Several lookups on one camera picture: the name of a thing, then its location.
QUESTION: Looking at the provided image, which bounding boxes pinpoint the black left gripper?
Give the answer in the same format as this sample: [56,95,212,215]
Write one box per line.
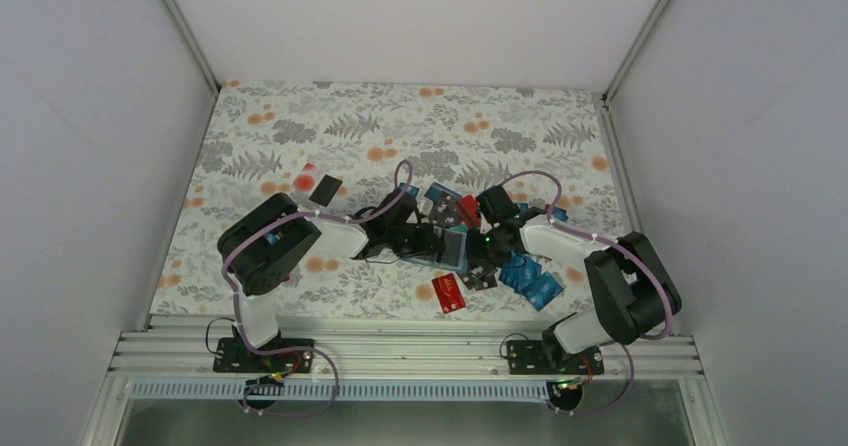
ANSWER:
[385,223,444,259]

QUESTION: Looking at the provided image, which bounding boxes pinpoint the red card with black stripe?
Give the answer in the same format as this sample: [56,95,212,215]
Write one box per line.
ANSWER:
[454,195,482,229]

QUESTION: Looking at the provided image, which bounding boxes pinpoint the teal leather card holder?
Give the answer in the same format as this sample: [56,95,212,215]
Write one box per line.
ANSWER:
[403,225,469,273]

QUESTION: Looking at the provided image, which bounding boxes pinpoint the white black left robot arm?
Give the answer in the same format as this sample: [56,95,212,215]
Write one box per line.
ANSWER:
[217,188,445,371]

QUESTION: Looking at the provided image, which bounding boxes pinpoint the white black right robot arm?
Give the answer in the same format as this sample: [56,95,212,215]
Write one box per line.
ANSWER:
[468,186,682,373]

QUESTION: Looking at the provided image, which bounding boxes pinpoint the blue card pile front right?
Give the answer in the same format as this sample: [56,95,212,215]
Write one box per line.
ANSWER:
[498,253,564,311]

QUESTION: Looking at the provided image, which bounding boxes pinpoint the black card with chip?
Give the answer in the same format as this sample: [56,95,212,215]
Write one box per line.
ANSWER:
[460,265,498,291]

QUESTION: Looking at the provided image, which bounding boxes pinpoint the black VIP card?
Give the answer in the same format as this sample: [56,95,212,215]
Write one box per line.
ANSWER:
[428,194,461,228]

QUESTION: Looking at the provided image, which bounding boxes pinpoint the red yellow logo card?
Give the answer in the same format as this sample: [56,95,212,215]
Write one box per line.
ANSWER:
[431,273,466,314]

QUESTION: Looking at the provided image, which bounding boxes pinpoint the black card near left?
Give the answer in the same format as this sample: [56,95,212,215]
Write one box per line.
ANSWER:
[309,175,343,206]

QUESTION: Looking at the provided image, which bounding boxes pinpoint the white card with red circle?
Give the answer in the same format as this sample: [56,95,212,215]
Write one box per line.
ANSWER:
[292,163,324,195]

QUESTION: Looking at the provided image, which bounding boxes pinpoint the floral patterned table mat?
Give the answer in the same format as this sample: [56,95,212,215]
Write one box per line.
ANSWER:
[151,81,627,316]

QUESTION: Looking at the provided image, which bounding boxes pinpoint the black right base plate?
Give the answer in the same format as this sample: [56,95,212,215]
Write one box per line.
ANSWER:
[502,339,605,376]

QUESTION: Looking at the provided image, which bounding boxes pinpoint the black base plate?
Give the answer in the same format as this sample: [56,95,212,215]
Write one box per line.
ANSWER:
[212,337,313,374]
[502,339,605,376]

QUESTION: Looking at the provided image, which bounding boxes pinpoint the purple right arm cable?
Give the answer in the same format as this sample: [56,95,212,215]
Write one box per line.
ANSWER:
[496,169,676,419]

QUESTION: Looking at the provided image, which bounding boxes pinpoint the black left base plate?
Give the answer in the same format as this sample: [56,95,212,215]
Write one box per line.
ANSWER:
[212,337,313,374]

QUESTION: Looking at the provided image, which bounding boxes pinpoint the aluminium rail frame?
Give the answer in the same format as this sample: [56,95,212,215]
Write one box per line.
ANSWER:
[108,315,704,380]

